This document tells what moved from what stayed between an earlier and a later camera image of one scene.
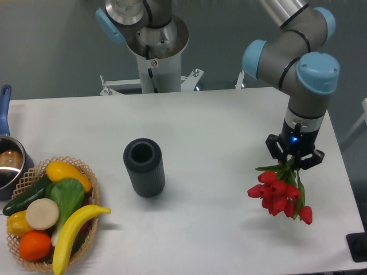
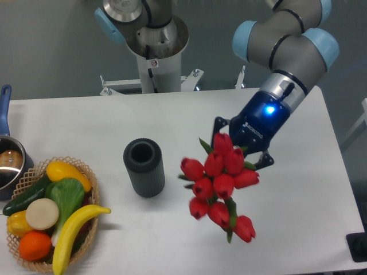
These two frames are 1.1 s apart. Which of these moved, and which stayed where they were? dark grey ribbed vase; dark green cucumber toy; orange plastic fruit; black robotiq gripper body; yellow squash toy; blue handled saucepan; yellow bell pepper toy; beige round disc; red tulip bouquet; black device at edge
Moved: red tulip bouquet; black robotiq gripper body
Stayed: dark green cucumber toy; beige round disc; orange plastic fruit; blue handled saucepan; dark grey ribbed vase; black device at edge; yellow bell pepper toy; yellow squash toy
